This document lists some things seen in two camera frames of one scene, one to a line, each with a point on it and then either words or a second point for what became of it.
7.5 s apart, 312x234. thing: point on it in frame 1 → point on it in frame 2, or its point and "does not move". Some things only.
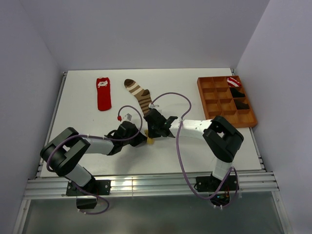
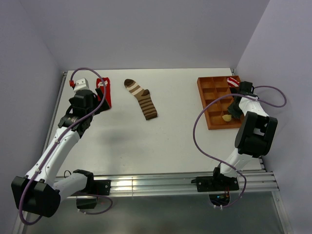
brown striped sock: x=143 y=95 does not move
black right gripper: x=151 y=134 → x=235 y=114
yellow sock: x=149 y=140 → x=227 y=117
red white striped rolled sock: x=233 y=82 does not move
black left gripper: x=140 y=139 → x=104 y=107
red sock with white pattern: x=104 y=99 does not move
